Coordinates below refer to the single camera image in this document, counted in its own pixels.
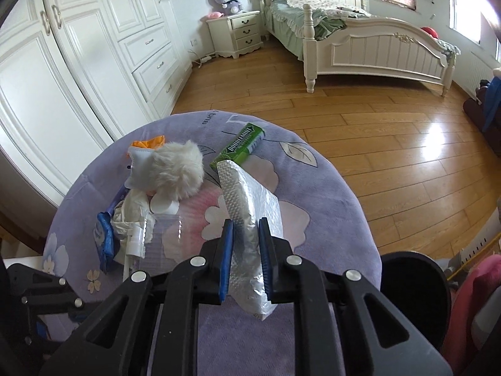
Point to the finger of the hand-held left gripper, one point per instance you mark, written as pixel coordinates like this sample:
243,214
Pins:
41,328
43,290

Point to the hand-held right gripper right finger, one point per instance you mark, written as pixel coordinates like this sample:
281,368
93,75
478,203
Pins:
264,258

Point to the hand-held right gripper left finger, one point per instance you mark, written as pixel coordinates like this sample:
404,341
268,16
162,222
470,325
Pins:
226,258

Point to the silver foil packet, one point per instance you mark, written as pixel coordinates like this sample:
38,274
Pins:
246,199

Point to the clear plastic container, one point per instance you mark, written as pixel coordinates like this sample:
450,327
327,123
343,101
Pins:
164,243

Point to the blue snack packet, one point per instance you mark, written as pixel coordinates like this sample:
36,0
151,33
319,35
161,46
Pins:
105,243

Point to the white plastic tube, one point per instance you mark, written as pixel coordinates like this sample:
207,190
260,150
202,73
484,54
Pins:
137,239

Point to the white fluffy ball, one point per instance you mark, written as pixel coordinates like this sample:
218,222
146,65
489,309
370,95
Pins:
176,168

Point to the white plastic bag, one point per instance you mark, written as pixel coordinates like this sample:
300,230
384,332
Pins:
133,207

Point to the green gum pack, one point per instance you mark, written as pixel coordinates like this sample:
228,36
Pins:
238,145

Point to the orange wrapper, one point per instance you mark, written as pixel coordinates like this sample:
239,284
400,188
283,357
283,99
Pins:
146,143

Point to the round table with purple cloth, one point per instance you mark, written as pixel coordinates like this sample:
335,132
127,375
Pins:
313,211

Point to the white power strip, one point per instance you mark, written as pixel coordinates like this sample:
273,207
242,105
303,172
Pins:
205,58

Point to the white wardrobe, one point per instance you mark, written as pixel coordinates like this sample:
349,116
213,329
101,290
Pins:
58,86

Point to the pink cloth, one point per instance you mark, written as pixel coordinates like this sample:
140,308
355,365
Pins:
469,305

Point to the cream nightstand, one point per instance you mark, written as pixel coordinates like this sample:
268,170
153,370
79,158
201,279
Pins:
238,35

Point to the green ruffled bedspread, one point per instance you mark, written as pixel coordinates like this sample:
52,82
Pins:
285,23

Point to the cream wooden bed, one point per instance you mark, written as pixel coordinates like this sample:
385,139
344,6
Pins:
383,51

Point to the pink plush toy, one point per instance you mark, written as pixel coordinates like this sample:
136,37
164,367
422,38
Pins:
212,16

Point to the brown armchair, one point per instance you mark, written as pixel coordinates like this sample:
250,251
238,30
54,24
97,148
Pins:
475,113

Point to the black remote control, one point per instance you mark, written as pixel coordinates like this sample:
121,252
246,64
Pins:
354,11

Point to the blue cloth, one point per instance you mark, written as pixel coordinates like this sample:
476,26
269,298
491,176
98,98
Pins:
492,105

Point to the red plush toy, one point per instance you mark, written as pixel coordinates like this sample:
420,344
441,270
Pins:
429,31

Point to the window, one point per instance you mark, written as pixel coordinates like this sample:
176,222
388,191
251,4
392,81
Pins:
464,11
498,51

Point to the white metal frame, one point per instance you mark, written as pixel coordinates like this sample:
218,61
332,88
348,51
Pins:
475,256

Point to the white wall radiator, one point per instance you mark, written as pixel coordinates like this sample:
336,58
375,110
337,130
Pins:
479,72

